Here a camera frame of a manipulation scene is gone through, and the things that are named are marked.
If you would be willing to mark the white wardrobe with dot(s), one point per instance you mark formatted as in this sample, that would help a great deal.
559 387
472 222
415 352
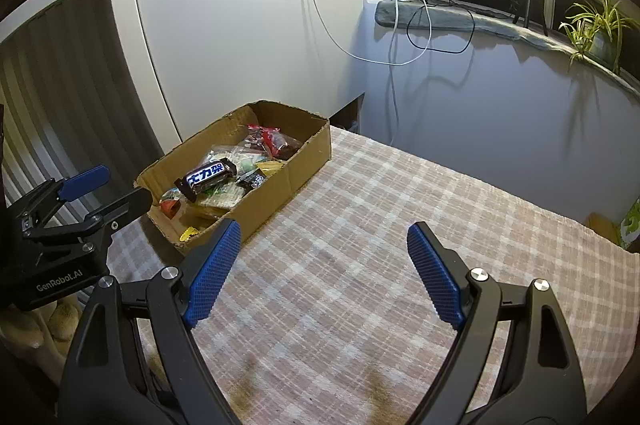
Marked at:
225 30

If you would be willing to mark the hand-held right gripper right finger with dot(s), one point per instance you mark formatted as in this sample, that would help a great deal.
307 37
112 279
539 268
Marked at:
435 277

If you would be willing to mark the potted spider plant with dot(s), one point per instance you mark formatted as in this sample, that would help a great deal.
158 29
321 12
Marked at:
600 42

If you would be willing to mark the brown cardboard box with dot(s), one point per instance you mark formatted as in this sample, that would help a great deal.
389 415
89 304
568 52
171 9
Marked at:
280 200

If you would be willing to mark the small black candy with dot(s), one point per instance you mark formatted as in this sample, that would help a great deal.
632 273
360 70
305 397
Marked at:
252 181

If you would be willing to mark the green candy packet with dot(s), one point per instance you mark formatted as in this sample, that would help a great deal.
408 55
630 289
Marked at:
245 165

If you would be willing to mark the black tripod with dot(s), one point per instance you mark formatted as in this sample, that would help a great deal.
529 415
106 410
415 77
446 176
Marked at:
529 0

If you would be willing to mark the grey ribbed panel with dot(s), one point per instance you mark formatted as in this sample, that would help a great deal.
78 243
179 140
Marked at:
50 95

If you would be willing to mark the yellow candy packet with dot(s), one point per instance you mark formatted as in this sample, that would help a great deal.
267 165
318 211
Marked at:
270 167

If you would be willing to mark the brown candy red twist wrapper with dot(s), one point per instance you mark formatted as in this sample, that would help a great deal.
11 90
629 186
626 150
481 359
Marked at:
276 144

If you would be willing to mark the clear packet of crackers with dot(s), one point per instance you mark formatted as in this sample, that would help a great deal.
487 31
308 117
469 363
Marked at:
225 201

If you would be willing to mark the plaid blanket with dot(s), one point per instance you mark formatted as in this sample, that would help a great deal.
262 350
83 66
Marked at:
350 230

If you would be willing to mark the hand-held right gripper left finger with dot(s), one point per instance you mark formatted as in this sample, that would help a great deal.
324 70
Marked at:
212 277

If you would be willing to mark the green gift bag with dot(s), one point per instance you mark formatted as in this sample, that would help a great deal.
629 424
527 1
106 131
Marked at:
632 222

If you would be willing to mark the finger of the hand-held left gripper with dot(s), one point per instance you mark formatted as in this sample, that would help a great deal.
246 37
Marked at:
122 205
85 181

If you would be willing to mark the brown chocolate bar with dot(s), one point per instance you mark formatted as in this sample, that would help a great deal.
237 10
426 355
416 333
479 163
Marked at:
205 177

